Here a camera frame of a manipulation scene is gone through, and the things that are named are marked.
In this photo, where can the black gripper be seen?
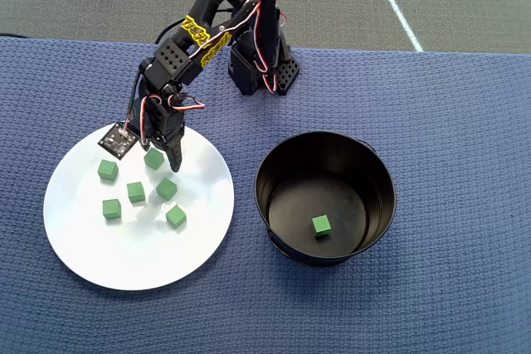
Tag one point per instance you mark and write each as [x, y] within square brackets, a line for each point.
[171, 141]

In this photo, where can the green cube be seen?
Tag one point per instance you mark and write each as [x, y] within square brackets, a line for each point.
[166, 188]
[321, 226]
[135, 192]
[111, 209]
[153, 160]
[108, 170]
[176, 216]

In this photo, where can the white round plate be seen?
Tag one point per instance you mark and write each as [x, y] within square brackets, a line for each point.
[137, 254]

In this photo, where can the black round metal pot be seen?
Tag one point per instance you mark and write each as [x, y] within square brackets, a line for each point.
[352, 188]

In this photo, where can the white floor tape line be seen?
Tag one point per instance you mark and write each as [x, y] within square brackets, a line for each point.
[394, 3]

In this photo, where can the blue woven table cloth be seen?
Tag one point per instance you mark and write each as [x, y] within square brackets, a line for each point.
[415, 287]

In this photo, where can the small wrist camera board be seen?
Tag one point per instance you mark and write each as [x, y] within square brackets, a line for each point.
[118, 141]

